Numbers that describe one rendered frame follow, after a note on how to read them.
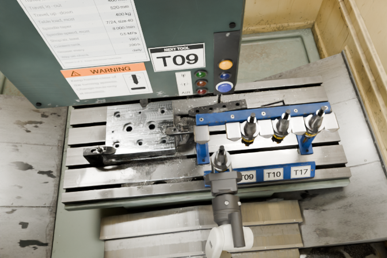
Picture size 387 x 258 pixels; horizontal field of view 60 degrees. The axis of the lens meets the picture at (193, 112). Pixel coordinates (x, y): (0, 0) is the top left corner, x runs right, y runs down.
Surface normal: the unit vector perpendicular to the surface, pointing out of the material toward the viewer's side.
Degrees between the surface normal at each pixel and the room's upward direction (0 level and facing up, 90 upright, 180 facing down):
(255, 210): 7
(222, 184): 1
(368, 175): 24
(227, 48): 90
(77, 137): 0
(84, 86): 90
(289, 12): 90
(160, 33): 90
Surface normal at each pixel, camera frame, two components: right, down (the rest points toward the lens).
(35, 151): 0.35, -0.48
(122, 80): 0.07, 0.88
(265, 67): -0.05, -0.47
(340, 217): -0.46, -0.39
